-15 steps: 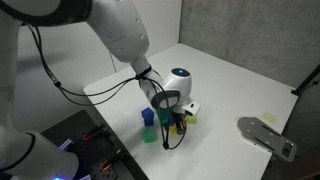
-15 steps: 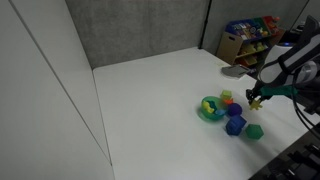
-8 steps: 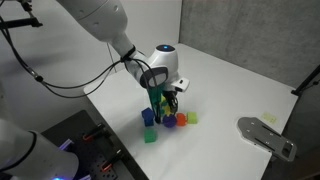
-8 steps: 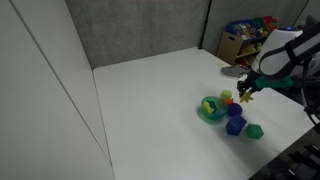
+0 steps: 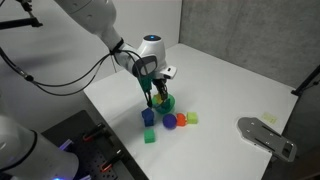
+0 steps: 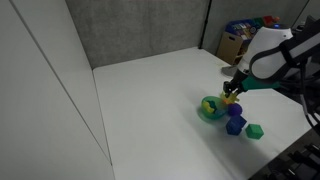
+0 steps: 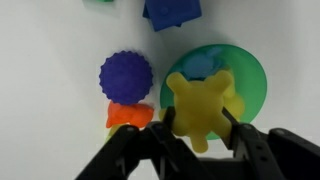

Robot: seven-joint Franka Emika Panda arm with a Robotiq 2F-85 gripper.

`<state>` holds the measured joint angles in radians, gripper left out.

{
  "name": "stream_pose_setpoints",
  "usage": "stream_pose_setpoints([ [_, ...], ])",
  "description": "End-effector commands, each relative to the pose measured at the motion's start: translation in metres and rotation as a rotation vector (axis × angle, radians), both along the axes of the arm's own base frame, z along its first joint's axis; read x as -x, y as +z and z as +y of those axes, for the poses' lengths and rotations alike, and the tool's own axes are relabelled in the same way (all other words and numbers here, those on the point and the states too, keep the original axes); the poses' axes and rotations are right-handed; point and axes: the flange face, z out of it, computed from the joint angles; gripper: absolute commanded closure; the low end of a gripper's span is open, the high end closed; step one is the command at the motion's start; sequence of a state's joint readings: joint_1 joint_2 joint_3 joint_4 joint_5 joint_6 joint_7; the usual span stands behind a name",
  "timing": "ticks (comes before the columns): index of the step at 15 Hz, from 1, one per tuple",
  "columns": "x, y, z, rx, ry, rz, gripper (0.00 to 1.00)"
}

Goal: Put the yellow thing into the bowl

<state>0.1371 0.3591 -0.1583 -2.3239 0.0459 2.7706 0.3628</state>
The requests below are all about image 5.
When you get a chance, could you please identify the dark gripper green mount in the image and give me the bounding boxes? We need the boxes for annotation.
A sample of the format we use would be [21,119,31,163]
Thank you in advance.
[137,74,170,109]

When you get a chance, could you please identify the yellow star-shaped toy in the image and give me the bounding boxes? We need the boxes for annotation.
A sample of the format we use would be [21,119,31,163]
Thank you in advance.
[153,94,165,105]

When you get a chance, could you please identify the green translucent bowl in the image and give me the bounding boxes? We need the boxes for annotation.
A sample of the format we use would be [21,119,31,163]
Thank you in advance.
[153,93,176,116]

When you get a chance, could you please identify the dark blue cube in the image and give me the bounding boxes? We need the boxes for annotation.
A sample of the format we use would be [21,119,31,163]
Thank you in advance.
[141,107,156,128]

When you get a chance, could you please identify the orange toy block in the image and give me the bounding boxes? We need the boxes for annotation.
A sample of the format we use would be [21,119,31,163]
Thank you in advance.
[175,112,188,127]

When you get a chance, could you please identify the lime green cube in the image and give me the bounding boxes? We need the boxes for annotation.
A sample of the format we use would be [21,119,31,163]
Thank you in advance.
[186,111,199,125]

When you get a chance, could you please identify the black perforated base board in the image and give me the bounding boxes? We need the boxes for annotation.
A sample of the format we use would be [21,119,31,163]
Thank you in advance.
[41,109,148,180]

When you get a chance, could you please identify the pale yellow sticker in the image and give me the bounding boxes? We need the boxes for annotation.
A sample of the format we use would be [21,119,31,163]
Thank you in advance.
[261,111,279,125]

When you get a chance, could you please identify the grey metal plate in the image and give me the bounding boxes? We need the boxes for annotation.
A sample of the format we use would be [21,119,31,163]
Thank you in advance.
[236,116,298,164]

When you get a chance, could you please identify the black stand leg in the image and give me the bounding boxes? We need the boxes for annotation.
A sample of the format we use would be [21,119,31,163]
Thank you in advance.
[290,64,320,98]

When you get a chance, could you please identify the red-handled black clamp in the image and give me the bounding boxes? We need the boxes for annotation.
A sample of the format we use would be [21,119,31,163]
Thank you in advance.
[81,122,112,143]
[99,149,127,174]

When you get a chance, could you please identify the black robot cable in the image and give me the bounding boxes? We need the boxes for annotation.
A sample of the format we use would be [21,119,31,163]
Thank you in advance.
[0,39,148,98]

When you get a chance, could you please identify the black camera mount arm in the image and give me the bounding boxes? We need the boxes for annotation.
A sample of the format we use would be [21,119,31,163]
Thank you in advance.
[0,0,44,31]

